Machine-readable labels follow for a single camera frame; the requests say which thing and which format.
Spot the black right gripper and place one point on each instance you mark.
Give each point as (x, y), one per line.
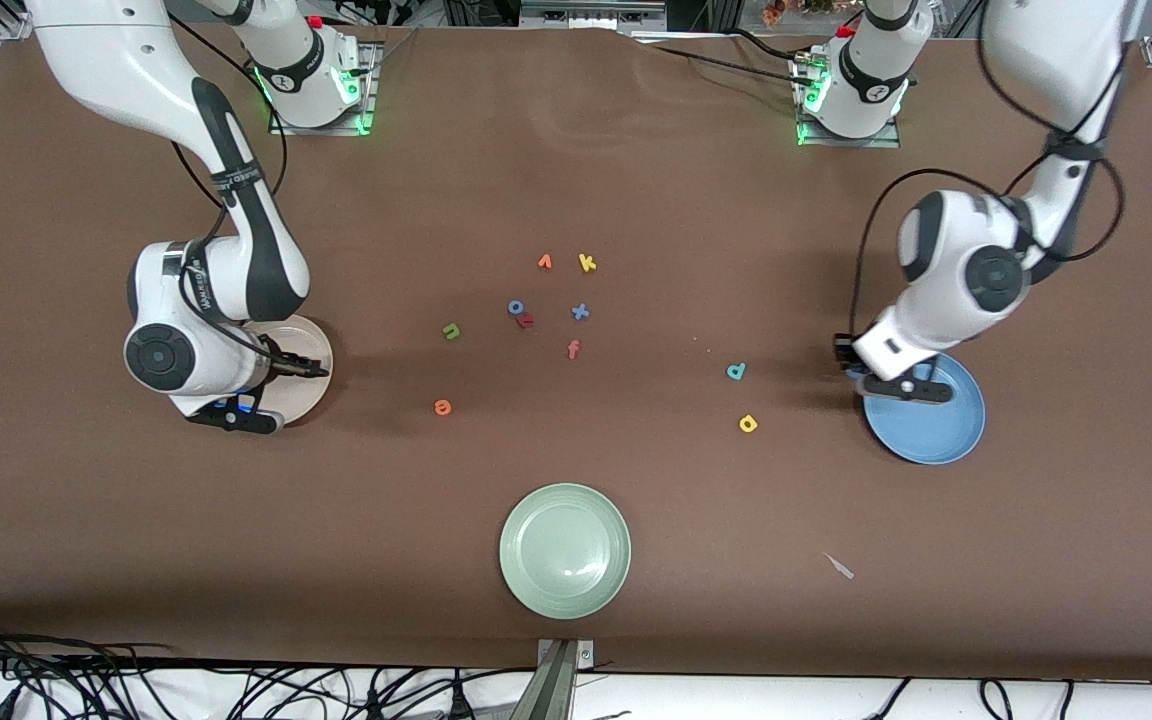
(288, 366)

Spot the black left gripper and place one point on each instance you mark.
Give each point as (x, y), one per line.
(844, 352)

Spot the teal foam letter p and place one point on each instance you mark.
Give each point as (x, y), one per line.
(736, 372)

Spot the yellow foam letter d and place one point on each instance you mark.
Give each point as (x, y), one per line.
(748, 424)

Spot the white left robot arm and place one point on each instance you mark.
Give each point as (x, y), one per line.
(946, 290)

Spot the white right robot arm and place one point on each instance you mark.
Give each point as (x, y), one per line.
(116, 60)

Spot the beige plate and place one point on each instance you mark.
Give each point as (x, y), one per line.
(306, 400)

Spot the blue plate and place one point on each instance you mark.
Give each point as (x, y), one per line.
(931, 435)

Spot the small white paper scrap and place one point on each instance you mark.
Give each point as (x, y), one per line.
(839, 566)

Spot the brown table cover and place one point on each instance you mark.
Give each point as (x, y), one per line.
(636, 180)

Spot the pale green plate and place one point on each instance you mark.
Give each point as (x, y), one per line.
(565, 551)

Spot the dried flowers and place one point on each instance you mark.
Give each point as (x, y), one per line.
(801, 8)

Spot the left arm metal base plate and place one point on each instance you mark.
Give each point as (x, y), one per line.
(886, 141)

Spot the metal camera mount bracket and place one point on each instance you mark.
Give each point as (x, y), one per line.
(554, 680)

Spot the grey metal frame piece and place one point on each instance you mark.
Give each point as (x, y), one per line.
(591, 12)

